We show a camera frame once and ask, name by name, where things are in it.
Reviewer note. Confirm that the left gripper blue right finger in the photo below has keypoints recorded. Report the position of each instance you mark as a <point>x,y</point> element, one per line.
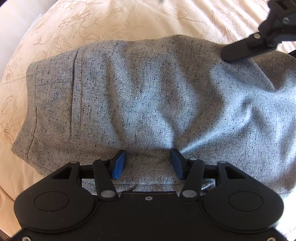
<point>179,164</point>

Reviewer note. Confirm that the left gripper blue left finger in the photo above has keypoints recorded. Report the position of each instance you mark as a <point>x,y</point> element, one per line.
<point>117,164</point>

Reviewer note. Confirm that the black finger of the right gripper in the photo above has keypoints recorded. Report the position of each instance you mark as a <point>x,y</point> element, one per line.
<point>249,47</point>

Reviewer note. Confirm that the grey speckled pants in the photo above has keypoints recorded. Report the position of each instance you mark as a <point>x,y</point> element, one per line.
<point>151,96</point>

